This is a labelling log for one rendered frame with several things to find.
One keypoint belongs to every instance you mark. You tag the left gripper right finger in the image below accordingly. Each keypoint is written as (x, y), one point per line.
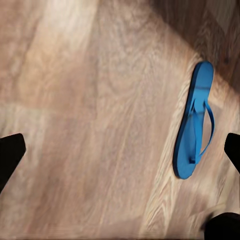
(232, 149)

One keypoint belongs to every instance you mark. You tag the sandal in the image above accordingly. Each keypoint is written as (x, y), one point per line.
(189, 142)

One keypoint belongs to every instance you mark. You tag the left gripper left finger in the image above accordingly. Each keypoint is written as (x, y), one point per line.
(12, 150)

